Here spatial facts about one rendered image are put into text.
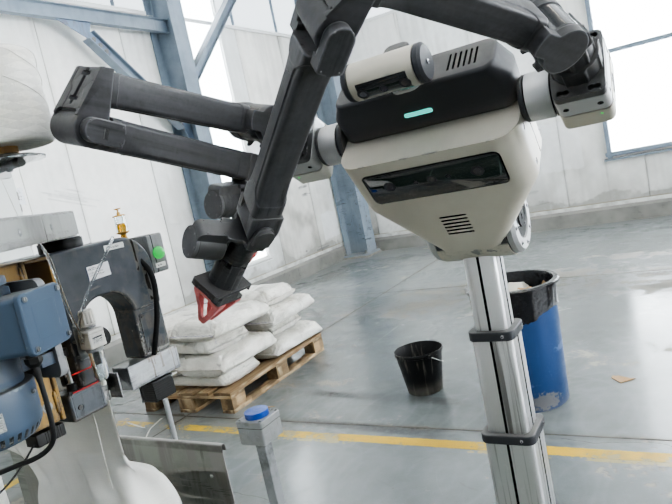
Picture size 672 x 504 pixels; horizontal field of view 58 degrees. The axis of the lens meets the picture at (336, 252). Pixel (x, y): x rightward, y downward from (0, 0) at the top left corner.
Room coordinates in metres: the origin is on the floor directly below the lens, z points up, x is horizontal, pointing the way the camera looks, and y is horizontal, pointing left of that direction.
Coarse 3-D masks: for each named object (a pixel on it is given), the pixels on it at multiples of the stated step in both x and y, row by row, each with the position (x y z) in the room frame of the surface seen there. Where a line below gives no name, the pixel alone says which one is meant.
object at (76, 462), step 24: (72, 432) 1.34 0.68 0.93; (96, 432) 1.29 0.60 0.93; (24, 456) 1.44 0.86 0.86; (48, 456) 1.39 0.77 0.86; (72, 456) 1.34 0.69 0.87; (96, 456) 1.30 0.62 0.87; (120, 456) 1.26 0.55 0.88; (48, 480) 1.35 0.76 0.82; (72, 480) 1.29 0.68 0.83; (96, 480) 1.25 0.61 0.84; (120, 480) 1.23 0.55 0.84; (144, 480) 1.25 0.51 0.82; (168, 480) 1.27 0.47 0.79
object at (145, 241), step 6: (150, 234) 1.40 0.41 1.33; (156, 234) 1.41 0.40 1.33; (138, 240) 1.39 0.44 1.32; (144, 240) 1.38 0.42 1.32; (150, 240) 1.39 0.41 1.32; (156, 240) 1.40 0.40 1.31; (144, 246) 1.39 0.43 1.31; (150, 246) 1.38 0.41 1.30; (162, 246) 1.41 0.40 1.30; (150, 252) 1.38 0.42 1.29; (150, 258) 1.38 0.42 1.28; (156, 258) 1.39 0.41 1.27; (162, 258) 1.41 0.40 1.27; (156, 270) 1.38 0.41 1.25; (162, 270) 1.40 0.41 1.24
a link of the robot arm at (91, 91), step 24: (96, 72) 0.97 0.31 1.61; (72, 96) 0.99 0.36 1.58; (96, 96) 0.96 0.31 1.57; (120, 96) 1.00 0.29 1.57; (144, 96) 1.04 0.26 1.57; (168, 96) 1.08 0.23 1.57; (192, 96) 1.12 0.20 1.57; (72, 120) 0.95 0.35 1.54; (192, 120) 1.13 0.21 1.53; (216, 120) 1.17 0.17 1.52; (240, 120) 1.20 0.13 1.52; (264, 120) 1.22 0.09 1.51; (72, 144) 0.98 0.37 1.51; (96, 144) 0.97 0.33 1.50
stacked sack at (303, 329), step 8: (304, 320) 4.81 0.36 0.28; (288, 328) 4.66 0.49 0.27; (296, 328) 4.62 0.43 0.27; (304, 328) 4.63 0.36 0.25; (312, 328) 4.68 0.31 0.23; (320, 328) 4.78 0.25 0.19; (280, 336) 4.47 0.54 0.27; (288, 336) 4.46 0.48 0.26; (296, 336) 4.50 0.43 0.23; (304, 336) 4.59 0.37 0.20; (280, 344) 4.34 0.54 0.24; (288, 344) 4.40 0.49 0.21; (296, 344) 4.49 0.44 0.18; (264, 352) 4.36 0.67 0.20; (272, 352) 4.32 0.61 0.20; (280, 352) 4.33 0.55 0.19
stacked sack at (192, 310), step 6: (192, 306) 4.56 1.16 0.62; (204, 306) 4.46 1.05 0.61; (180, 312) 4.38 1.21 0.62; (186, 312) 4.33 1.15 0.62; (192, 312) 4.30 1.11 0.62; (168, 318) 4.28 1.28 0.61; (174, 318) 4.24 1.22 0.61; (180, 318) 4.19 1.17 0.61; (186, 318) 4.18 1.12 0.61; (168, 324) 4.10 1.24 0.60; (174, 324) 4.09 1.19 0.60; (168, 330) 4.02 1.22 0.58; (168, 336) 3.98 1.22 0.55
